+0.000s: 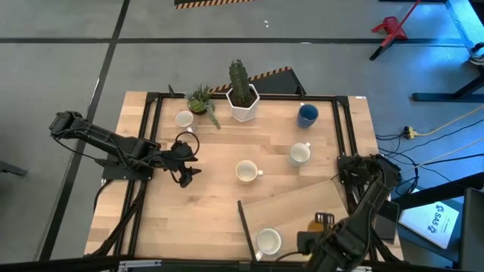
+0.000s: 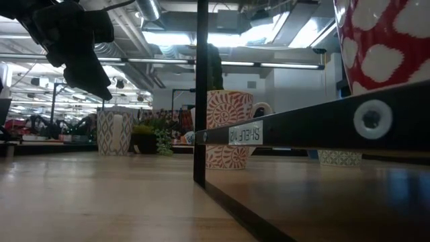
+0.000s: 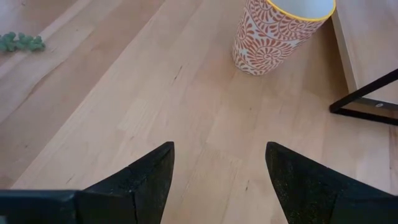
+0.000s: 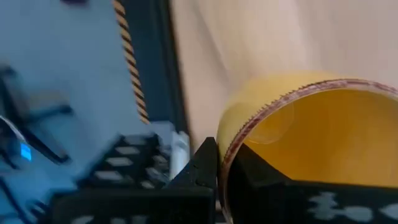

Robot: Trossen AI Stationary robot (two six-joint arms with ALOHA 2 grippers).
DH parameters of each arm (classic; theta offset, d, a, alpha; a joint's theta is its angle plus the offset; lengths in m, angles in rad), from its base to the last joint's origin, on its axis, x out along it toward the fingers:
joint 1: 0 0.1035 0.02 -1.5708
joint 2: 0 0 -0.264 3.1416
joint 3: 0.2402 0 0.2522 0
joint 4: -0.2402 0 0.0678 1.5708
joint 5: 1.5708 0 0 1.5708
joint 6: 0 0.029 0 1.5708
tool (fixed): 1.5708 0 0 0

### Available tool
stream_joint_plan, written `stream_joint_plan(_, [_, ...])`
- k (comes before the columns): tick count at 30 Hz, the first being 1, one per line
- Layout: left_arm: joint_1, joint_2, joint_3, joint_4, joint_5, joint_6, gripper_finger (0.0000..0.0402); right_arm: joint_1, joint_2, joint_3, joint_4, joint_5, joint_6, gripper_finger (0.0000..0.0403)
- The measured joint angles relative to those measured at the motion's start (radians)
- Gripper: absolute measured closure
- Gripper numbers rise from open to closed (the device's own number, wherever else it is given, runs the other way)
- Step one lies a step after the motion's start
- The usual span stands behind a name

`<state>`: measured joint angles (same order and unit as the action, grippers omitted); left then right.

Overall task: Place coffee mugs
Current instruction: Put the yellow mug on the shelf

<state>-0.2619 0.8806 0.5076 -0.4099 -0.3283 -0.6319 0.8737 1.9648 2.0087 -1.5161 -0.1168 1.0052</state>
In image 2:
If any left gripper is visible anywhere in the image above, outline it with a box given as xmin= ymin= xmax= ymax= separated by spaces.
xmin=32 ymin=0 xmax=115 ymax=102

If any grey diamond patterned mug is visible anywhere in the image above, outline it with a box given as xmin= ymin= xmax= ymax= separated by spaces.
xmin=96 ymin=110 xmax=134 ymax=157

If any red white patterned mug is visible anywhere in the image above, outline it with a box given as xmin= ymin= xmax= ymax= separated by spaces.
xmin=333 ymin=0 xmax=430 ymax=96

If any yellow green plant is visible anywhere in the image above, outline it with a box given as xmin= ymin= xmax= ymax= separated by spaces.
xmin=132 ymin=123 xmax=156 ymax=135

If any black plant pot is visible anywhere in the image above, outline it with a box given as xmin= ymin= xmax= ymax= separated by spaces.
xmin=129 ymin=133 xmax=158 ymax=155

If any dark monitor screen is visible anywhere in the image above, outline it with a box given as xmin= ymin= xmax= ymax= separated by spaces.
xmin=0 ymin=97 xmax=13 ymax=127

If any green trailing plant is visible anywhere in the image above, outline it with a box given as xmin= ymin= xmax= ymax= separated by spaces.
xmin=155 ymin=128 xmax=175 ymax=157

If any green cactus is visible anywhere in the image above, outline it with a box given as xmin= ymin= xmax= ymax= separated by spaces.
xmin=207 ymin=42 xmax=224 ymax=91

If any orange floral patterned mug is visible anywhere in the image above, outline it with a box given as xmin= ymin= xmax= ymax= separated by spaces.
xmin=205 ymin=89 xmax=273 ymax=171

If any white shelf label sticker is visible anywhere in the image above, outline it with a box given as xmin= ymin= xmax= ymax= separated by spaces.
xmin=228 ymin=120 xmax=264 ymax=146

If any white washer black screw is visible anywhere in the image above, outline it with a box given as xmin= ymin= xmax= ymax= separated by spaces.
xmin=352 ymin=99 xmax=394 ymax=140

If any black robot station frame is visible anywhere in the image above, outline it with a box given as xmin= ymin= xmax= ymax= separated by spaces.
xmin=49 ymin=82 xmax=68 ymax=139

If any long ceiling light rail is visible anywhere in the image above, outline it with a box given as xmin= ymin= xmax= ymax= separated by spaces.
xmin=0 ymin=52 xmax=326 ymax=71

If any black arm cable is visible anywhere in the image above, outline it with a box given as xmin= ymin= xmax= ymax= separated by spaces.
xmin=100 ymin=0 xmax=137 ymax=11

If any black stand frame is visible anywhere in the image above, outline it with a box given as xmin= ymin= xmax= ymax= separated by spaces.
xmin=171 ymin=87 xmax=196 ymax=114

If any silver ceiling duct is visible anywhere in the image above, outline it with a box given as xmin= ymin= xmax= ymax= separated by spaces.
xmin=135 ymin=0 xmax=163 ymax=22

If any black frame wooden shelf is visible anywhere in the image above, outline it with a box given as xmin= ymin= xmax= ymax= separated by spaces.
xmin=193 ymin=0 xmax=430 ymax=242

